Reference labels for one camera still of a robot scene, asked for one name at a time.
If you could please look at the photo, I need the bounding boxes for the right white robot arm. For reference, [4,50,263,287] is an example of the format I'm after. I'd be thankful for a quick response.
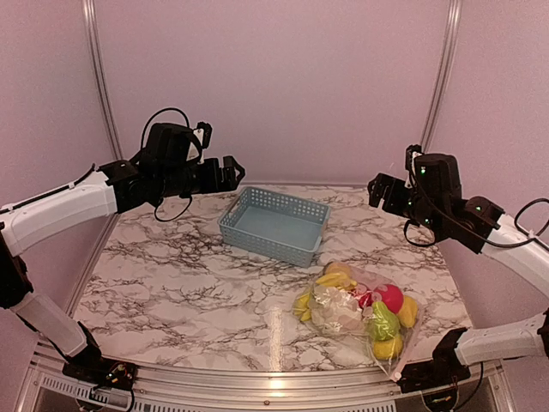
[367,146,548,385]

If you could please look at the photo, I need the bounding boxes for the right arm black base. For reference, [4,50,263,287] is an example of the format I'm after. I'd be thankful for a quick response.
[396,327,471,393]

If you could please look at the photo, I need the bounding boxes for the clear zip top bag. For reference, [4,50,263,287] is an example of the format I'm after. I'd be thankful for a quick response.
[293,261,424,382]

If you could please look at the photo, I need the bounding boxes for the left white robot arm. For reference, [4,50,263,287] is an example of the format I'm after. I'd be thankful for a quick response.
[1,121,245,382]

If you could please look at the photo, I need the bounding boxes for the green fake pear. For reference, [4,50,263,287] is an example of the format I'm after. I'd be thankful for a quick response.
[366,301,400,341]

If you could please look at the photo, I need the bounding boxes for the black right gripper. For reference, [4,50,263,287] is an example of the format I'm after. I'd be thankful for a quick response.
[368,173,444,234]

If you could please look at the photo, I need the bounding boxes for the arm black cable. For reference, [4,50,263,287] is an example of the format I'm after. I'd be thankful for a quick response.
[140,106,201,222]
[402,197,549,249]

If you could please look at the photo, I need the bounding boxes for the left aluminium frame post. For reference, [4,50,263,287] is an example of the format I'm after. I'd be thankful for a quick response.
[81,0,124,160]

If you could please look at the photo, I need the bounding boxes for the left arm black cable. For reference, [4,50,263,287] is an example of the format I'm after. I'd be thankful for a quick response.
[140,106,201,222]

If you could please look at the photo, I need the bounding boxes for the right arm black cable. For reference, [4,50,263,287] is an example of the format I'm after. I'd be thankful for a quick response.
[402,197,549,249]

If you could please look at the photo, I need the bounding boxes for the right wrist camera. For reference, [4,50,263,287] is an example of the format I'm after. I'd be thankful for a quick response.
[405,144,425,189]

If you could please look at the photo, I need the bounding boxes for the front aluminium table rail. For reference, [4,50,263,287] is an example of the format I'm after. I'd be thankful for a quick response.
[29,338,507,412]

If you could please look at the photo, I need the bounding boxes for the aluminium frame post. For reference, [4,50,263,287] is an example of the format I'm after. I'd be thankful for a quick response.
[420,0,463,151]
[81,0,124,160]

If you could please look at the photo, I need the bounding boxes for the yellow fake banana bunch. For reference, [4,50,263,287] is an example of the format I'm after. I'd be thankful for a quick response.
[316,272,357,291]

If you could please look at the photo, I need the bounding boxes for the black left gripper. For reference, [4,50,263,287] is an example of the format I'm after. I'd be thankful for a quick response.
[156,154,244,197]

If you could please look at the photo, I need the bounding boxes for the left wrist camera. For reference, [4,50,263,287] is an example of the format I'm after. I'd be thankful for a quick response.
[187,122,212,164]

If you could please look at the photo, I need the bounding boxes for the right aluminium frame post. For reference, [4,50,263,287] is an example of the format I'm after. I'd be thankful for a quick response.
[420,0,463,151]

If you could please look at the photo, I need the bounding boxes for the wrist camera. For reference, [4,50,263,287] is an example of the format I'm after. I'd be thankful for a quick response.
[405,144,425,189]
[187,122,212,164]

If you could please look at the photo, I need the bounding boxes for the red fake apple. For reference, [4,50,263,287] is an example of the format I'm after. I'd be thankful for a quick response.
[357,284,404,314]

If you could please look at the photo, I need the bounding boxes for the light blue plastic basket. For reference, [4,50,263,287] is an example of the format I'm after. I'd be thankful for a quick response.
[218,187,331,268]

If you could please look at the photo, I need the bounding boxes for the white fake cauliflower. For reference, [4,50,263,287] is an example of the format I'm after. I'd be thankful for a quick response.
[308,286,365,336]

